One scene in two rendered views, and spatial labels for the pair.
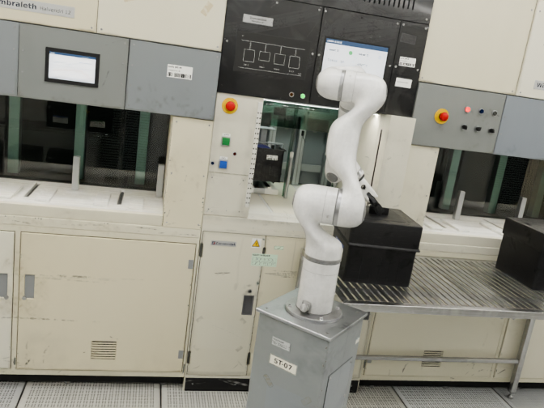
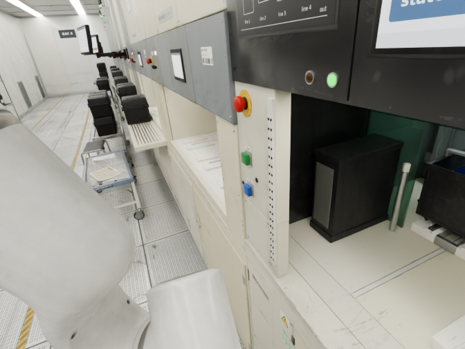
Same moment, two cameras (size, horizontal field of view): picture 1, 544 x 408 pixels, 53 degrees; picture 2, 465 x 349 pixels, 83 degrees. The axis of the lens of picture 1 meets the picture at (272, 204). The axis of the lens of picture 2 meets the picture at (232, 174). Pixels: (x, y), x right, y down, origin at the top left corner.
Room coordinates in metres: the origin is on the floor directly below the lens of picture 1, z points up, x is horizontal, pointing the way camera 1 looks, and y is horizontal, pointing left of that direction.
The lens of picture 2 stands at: (2.19, -0.43, 1.49)
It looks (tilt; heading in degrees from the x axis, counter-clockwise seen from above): 26 degrees down; 82
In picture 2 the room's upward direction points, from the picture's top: 5 degrees counter-clockwise
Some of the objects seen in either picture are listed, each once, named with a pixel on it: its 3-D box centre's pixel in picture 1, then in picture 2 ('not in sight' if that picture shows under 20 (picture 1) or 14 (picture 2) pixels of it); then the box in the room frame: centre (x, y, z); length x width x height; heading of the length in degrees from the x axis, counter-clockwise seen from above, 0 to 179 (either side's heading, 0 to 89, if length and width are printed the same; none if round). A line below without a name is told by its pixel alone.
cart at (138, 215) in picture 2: not in sight; (113, 185); (1.29, 2.24, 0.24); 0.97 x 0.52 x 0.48; 106
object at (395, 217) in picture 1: (376, 222); not in sight; (2.18, -0.43, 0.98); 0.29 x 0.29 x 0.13; 8
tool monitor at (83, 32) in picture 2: not in sight; (102, 43); (1.35, 3.07, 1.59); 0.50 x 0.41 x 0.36; 13
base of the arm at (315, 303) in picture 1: (317, 284); not in sight; (1.71, -0.19, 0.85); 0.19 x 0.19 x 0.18
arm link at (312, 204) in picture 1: (318, 222); not in sight; (1.72, -0.16, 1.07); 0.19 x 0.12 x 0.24; 81
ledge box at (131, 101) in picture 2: not in sight; (135, 109); (1.63, 2.61, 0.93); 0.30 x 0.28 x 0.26; 100
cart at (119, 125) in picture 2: not in sight; (112, 141); (0.92, 3.89, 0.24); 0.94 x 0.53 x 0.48; 103
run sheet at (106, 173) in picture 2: not in sight; (104, 172); (1.30, 2.06, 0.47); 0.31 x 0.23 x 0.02; 125
